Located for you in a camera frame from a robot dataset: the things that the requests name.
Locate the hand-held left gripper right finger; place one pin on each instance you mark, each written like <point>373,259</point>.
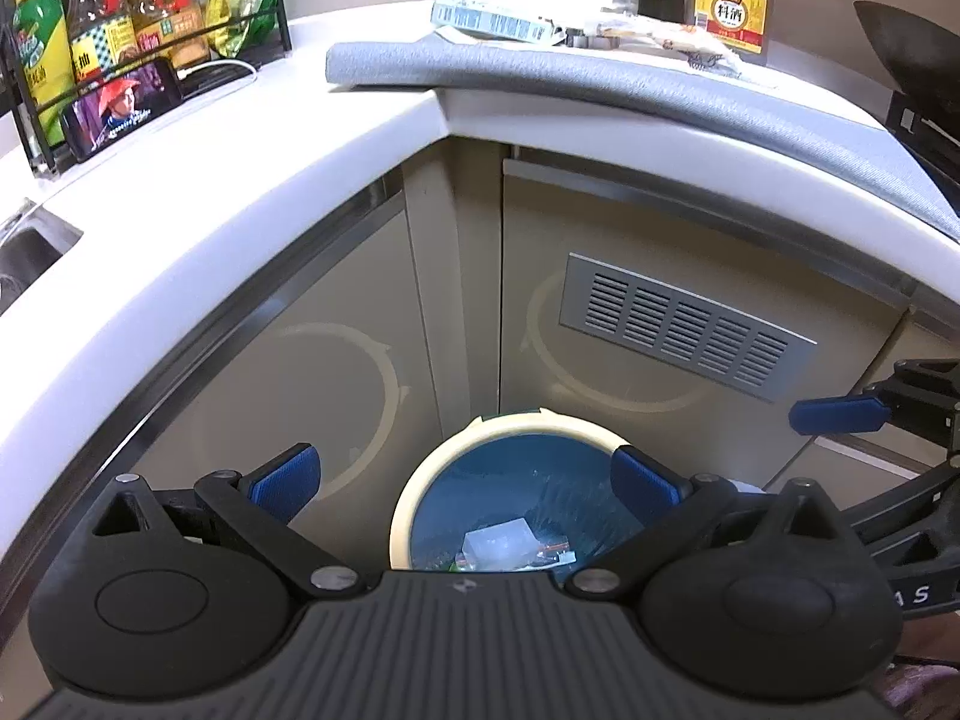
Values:
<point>643,484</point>

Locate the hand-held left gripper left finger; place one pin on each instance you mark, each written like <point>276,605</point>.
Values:
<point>289,481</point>

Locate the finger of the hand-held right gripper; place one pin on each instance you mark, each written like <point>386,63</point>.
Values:
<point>911,499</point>
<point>836,416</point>

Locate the cream round trash bin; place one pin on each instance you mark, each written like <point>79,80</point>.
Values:
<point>401,510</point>

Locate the blue bin liner bag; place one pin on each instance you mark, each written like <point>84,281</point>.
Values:
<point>487,480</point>

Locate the clear plastic bag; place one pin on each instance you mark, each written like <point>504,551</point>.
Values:
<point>499,544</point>

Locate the beige drawer front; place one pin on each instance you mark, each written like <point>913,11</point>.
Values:
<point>926,337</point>
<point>840,457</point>

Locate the plain beige cabinet door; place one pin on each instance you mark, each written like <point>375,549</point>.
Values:
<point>300,390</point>

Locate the orange printed wrapper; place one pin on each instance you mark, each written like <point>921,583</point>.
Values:
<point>553,551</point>

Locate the green plastic wrapper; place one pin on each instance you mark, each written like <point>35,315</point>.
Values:
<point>450,561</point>

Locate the metal vent grille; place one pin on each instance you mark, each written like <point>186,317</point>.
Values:
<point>577,292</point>

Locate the beige corner filler panel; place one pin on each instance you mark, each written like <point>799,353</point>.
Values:
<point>457,277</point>

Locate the beige cabinet door with vent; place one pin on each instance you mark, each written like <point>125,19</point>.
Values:
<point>540,225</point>

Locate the black stove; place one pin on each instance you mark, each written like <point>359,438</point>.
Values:
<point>930,135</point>

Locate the steel sink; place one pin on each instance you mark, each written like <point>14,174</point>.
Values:
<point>30,255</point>

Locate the black wok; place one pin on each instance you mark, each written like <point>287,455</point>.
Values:
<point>915,45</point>

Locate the grey counter mat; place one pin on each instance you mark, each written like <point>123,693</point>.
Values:
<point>600,79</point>

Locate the black smartphone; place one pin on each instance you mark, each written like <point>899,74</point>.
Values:
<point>120,109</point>

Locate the pale printed snack wrapper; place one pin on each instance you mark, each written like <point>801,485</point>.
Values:
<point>667,41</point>

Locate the brown bottle with yellow label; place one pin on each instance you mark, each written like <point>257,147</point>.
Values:
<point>731,15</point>

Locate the blue white carton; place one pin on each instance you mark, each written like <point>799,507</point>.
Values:
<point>487,19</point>

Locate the golden cooking oil bottle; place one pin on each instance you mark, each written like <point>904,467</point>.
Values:
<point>161,7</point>

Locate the green yellow squeeze bottle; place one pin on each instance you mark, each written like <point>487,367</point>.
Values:
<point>41,52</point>

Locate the red capped sauce bottle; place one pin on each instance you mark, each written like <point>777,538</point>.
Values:
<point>97,22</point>

